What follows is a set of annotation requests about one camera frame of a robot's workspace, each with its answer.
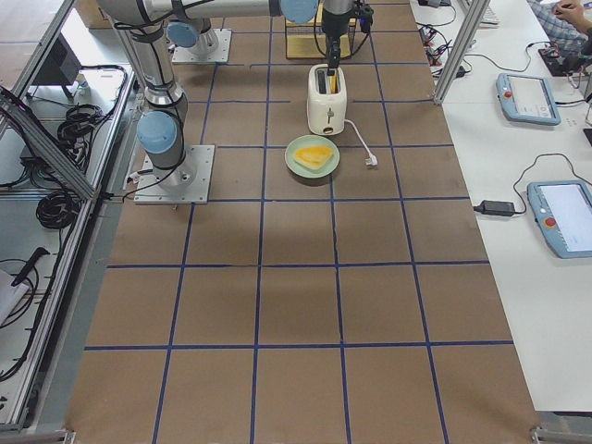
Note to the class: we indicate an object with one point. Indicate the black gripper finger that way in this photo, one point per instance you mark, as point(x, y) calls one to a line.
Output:
point(333, 55)

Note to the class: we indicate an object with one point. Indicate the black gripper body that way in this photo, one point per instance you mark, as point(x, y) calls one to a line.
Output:
point(334, 19)

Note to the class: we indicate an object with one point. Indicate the yellow toast slice in toaster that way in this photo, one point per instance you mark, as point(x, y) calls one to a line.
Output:
point(333, 83)

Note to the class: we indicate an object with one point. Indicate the white two-slot toaster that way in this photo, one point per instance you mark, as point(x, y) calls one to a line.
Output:
point(325, 110)

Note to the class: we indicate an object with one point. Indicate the light green round plate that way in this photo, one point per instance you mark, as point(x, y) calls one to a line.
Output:
point(311, 140)

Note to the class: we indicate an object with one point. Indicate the yellow toast slice on plate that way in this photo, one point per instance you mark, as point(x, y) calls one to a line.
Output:
point(313, 157)

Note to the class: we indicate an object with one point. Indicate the far blue teach pendant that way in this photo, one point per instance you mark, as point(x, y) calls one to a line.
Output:
point(527, 99)

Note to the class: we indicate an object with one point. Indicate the blue teach pendant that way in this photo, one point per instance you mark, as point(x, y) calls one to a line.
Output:
point(527, 99)
point(562, 211)

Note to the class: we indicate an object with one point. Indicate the seated person in plaid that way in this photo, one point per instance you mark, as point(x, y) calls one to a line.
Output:
point(565, 24)

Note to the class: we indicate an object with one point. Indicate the brown paper table mat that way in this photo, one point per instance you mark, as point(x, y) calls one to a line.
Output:
point(359, 308)

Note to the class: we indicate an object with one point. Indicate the black monitor on left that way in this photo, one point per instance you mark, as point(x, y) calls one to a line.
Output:
point(60, 68)

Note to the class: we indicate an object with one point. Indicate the near blue teach pendant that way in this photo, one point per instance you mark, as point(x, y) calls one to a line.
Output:
point(562, 211)

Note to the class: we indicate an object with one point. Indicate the aluminium frame post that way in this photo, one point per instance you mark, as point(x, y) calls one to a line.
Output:
point(460, 45)

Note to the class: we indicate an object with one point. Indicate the black power adapter with cable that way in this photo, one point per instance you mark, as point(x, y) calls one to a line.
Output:
point(507, 208)

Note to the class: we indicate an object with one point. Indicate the aluminium frame left rail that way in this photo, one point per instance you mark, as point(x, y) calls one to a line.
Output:
point(53, 210)

